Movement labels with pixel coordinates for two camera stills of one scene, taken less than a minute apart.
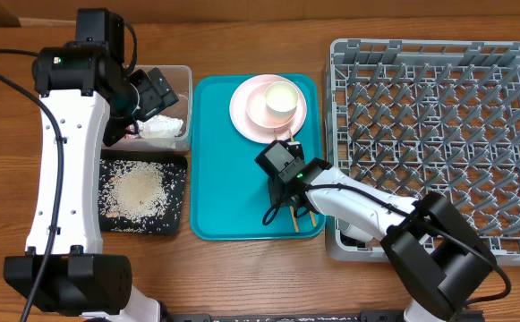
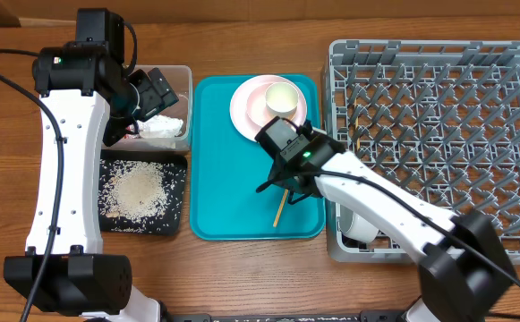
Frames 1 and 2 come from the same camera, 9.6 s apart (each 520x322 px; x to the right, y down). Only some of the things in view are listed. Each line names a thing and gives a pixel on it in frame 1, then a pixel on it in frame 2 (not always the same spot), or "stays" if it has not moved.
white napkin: (159, 126) stays
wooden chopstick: (293, 215) → (280, 207)
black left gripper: (115, 127) stays
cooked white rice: (140, 196) stays
